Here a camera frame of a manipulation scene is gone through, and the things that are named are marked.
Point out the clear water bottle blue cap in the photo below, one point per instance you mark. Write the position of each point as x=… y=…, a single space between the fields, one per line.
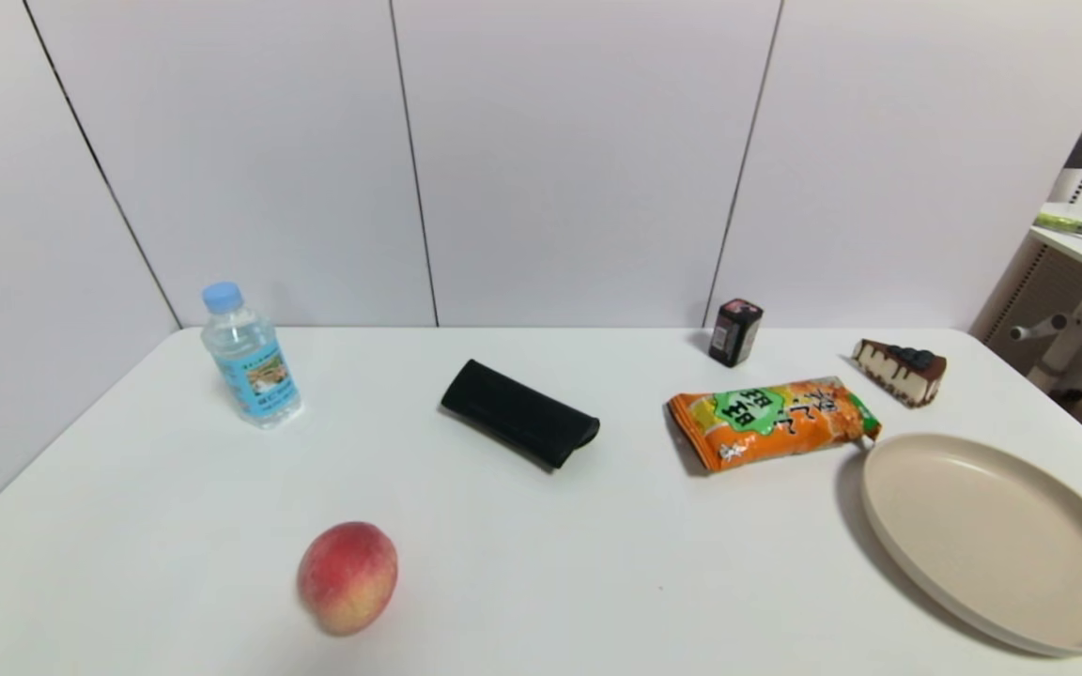
x=250 y=376

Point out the orange snack bag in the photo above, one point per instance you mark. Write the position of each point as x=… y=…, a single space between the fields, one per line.
x=771 y=427

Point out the chocolate topped cake slice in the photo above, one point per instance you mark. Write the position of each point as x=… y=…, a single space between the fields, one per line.
x=903 y=373

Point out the black soft pouch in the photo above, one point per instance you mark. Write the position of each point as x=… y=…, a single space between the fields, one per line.
x=517 y=413

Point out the red yellow peach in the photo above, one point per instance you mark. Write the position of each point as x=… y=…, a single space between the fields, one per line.
x=347 y=577

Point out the beige round plate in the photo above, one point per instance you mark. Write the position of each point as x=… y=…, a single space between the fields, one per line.
x=1001 y=540

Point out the perforated beige desk panel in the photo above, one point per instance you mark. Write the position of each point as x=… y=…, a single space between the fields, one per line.
x=1034 y=286

